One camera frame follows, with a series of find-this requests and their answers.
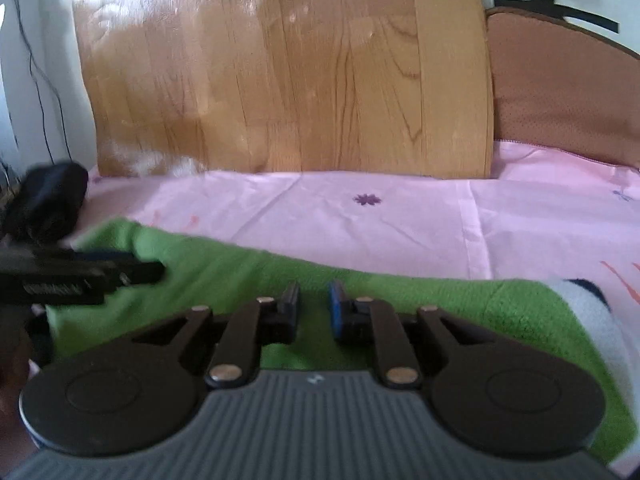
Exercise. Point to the pink deer print bedsheet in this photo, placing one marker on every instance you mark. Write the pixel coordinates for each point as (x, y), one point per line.
(542, 215)

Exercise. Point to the brown perforated cushion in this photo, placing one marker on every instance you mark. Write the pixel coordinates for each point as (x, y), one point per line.
(560, 86)

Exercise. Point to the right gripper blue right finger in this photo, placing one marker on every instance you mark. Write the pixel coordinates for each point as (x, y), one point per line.
(372, 326)

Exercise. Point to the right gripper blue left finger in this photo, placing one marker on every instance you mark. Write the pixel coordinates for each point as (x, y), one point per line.
(260, 322)

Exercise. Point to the dark navy folded garment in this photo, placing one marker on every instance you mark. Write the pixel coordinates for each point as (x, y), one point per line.
(47, 206)

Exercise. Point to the wood pattern vinyl sheet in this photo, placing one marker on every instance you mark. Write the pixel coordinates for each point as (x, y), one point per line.
(386, 86)

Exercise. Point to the navy green striped knit sweater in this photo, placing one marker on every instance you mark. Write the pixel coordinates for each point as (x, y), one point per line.
(568, 319)

